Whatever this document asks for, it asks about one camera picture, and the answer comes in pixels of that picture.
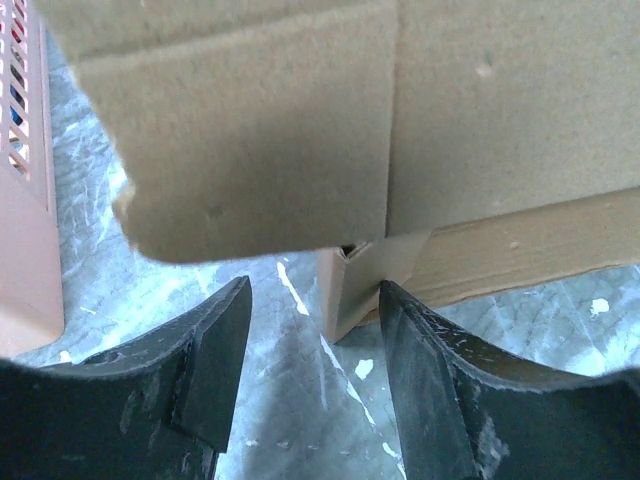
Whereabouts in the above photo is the pink plastic file organizer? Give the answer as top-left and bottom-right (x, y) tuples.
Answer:
(1, 1), (64, 358)

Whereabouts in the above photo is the brown cardboard box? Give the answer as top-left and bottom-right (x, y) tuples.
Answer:
(35, 1), (639, 341)

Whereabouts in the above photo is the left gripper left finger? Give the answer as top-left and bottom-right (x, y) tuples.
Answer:
(1, 276), (252, 480)

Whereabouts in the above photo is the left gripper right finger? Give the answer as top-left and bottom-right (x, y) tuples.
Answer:
(379, 281), (639, 480)

